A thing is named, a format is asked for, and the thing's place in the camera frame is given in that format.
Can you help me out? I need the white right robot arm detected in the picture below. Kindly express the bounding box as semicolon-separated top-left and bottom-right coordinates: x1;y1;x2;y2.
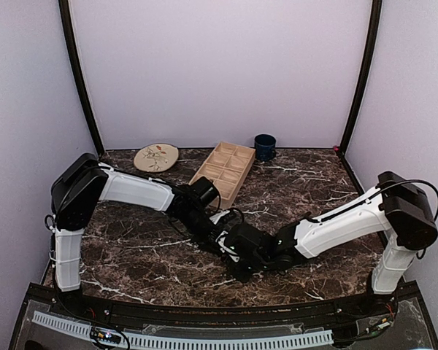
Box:
216;171;438;316

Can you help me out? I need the dark blue mug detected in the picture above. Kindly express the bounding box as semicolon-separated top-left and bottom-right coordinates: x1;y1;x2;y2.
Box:
254;134;277;162

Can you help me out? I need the white slotted cable duct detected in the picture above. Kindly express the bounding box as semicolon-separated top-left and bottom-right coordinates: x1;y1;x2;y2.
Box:
31;311;334;349

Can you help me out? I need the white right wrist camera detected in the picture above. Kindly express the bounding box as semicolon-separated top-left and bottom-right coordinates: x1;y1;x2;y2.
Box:
216;231;240;263

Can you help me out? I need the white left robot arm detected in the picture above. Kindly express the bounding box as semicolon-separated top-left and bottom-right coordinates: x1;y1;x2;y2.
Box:
49;153;223;318

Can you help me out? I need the cream floral plate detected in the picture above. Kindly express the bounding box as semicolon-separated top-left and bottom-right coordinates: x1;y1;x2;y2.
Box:
134;144;179;173

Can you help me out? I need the black frame post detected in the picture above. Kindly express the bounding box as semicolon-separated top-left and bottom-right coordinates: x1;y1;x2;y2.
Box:
58;0;105;156
339;0;383;158

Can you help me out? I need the wooden compartment tray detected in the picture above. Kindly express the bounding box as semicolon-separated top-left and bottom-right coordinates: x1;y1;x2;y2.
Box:
189;141;256;209

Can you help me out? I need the black right frame post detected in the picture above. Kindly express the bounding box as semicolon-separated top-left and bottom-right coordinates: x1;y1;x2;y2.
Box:
339;0;383;158

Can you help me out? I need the black left frame post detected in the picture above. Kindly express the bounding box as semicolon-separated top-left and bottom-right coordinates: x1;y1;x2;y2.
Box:
58;0;105;156

